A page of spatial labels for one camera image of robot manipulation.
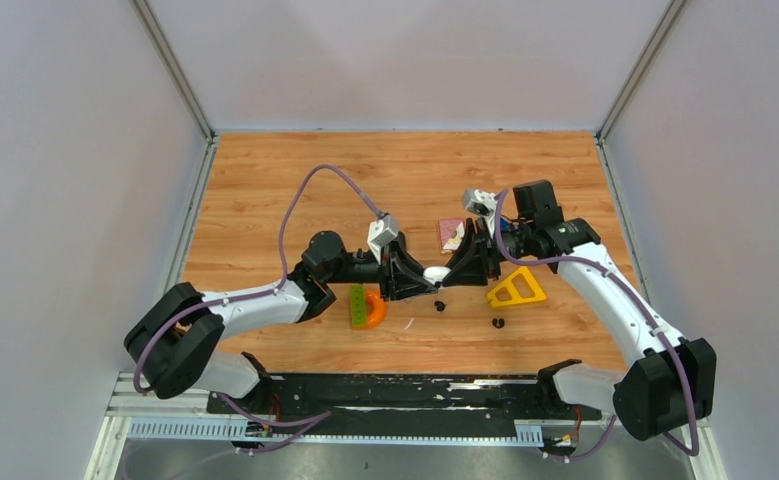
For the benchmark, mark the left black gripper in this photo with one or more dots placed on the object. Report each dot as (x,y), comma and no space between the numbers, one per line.
(401,276)

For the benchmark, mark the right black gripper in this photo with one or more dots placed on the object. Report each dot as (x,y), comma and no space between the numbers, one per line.
(480,263)

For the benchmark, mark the white earbud charging case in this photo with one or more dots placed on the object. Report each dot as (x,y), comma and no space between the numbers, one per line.
(435,274)

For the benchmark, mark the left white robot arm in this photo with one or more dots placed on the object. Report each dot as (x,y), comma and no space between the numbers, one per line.
(174,345)

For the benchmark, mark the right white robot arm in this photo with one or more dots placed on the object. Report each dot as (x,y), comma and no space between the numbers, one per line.
(669,382)

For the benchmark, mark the playing card box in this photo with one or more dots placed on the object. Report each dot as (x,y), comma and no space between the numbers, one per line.
(449,233)

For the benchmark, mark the green toy brick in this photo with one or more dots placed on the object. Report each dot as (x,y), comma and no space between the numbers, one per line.
(358,307)

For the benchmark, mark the yellow triangle block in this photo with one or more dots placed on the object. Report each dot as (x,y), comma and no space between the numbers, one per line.
(518,288)

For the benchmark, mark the orange half ring block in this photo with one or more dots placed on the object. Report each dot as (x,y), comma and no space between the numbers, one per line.
(376,308)

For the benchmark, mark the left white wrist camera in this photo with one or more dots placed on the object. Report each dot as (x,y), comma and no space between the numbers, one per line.
(381,233)

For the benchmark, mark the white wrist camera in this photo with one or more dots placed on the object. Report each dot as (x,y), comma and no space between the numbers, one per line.
(479,202)
(381,233)

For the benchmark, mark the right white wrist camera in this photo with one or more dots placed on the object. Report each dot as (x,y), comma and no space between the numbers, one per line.
(479,202)

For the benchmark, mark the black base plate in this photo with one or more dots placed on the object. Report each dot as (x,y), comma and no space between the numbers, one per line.
(409,405)

